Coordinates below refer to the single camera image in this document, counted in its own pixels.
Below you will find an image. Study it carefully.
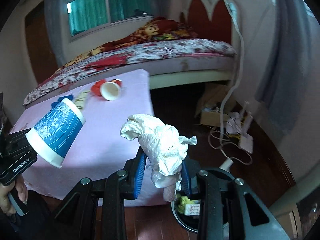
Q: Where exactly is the white tissue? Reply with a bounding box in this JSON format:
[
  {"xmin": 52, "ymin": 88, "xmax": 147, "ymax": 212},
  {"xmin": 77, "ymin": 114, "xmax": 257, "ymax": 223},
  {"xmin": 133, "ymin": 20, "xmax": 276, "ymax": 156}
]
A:
[{"xmin": 120, "ymin": 114, "xmax": 197, "ymax": 202}]

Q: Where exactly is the white wifi router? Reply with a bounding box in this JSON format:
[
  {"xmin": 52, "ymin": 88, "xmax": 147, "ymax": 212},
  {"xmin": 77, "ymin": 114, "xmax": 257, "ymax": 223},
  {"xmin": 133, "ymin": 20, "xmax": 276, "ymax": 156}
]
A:
[{"xmin": 238, "ymin": 106, "xmax": 253, "ymax": 154}]

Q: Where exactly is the black trash bucket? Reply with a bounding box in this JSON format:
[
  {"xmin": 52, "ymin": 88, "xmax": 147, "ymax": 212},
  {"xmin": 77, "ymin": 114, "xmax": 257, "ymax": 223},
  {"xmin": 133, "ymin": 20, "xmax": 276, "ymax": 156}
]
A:
[{"xmin": 171, "ymin": 162, "xmax": 241, "ymax": 234}]

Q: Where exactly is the red patterned blanket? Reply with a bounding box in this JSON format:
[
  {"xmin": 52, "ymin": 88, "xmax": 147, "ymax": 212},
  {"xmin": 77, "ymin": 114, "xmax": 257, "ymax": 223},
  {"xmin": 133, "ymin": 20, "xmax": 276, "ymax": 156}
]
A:
[{"xmin": 63, "ymin": 17, "xmax": 197, "ymax": 68}]

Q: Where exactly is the white power cable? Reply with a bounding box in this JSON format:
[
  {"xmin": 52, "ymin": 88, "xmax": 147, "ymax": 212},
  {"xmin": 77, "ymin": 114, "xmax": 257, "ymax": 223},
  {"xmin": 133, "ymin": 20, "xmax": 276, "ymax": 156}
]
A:
[{"xmin": 207, "ymin": 0, "xmax": 253, "ymax": 170}]

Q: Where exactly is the trash pile in bucket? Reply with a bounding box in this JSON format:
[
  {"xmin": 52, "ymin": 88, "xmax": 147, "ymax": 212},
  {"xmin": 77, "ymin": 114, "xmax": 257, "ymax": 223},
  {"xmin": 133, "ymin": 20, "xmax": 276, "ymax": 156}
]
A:
[{"xmin": 176, "ymin": 196, "xmax": 201, "ymax": 216}]

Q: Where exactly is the bed with floral mattress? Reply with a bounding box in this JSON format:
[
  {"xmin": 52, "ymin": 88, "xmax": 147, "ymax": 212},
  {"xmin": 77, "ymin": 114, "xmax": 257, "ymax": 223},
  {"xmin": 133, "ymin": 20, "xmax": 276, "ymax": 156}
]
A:
[{"xmin": 23, "ymin": 38, "xmax": 236, "ymax": 106}]

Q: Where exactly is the cardboard box on floor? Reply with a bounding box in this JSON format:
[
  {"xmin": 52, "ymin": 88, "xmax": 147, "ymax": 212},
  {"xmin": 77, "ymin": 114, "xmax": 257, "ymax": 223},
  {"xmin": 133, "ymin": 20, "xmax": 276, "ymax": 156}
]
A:
[{"xmin": 195, "ymin": 83, "xmax": 229, "ymax": 127}]

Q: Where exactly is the grey curtain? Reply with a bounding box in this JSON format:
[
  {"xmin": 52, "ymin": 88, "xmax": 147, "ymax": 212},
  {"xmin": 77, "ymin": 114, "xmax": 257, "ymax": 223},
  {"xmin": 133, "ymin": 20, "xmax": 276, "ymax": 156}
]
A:
[{"xmin": 255, "ymin": 0, "xmax": 314, "ymax": 134}]

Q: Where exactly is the yellowish cloth wad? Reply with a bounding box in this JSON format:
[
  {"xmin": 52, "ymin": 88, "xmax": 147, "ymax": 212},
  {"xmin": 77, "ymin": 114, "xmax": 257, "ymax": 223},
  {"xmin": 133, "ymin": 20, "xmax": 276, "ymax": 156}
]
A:
[{"xmin": 73, "ymin": 90, "xmax": 91, "ymax": 111}]

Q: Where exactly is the red heart headboard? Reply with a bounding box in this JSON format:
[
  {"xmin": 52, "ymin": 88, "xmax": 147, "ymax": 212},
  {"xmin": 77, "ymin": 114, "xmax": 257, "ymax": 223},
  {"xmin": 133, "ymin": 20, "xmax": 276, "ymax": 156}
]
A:
[{"xmin": 179, "ymin": 0, "xmax": 233, "ymax": 44}]

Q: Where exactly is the red paper cup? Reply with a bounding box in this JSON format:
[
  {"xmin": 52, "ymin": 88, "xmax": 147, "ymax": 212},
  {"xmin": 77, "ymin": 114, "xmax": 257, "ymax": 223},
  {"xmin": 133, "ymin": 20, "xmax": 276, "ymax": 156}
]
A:
[{"xmin": 100, "ymin": 79, "xmax": 122, "ymax": 101}]

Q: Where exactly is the window with green curtain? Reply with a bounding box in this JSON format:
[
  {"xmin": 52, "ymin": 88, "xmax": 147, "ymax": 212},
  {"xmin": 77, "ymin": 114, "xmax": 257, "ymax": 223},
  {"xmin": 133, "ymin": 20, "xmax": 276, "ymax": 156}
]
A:
[{"xmin": 66, "ymin": 0, "xmax": 151, "ymax": 37}]

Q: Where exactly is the blue patterned paper cup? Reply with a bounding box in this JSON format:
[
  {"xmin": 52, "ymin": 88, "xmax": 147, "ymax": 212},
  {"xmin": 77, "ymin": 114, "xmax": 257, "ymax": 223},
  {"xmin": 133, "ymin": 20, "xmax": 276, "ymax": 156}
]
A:
[{"xmin": 25, "ymin": 98, "xmax": 85, "ymax": 168}]

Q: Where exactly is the person's left hand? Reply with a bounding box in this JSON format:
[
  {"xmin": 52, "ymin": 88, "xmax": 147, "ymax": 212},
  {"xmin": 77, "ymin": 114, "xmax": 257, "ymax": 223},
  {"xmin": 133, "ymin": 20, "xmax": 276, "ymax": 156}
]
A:
[{"xmin": 0, "ymin": 175, "xmax": 28, "ymax": 216}]

